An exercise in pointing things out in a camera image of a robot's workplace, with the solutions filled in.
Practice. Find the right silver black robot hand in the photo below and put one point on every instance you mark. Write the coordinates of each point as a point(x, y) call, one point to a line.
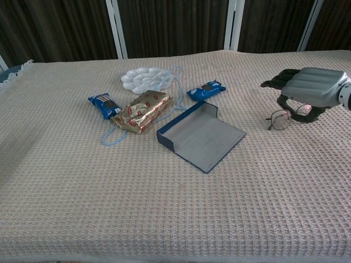
point(315, 85)

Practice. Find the dark-framed eyeglasses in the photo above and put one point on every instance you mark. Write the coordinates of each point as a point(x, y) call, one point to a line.
point(279, 122)

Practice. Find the blue glasses case grey lining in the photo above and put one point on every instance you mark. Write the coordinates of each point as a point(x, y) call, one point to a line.
point(203, 139)

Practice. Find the short blue cookie packet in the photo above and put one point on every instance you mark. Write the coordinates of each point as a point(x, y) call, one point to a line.
point(205, 91)

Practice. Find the dark brown curtain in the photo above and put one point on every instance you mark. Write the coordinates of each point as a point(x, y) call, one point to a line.
point(175, 24)

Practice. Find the white flower paint palette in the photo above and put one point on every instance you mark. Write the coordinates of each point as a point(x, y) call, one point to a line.
point(145, 79)

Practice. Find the gold red snack packet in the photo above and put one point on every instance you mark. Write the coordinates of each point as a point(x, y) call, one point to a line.
point(142, 112)

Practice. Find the beige waffle tablecloth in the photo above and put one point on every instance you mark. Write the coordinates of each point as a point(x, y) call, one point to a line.
point(164, 205)

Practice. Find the long blue cookie packet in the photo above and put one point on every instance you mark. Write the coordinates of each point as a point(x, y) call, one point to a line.
point(105, 107)

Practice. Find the blue padded table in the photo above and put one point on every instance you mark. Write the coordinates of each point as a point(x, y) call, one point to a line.
point(8, 73)

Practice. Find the white frame post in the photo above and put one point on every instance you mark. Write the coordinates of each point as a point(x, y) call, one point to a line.
point(2, 63)
point(310, 27)
point(116, 30)
point(233, 27)

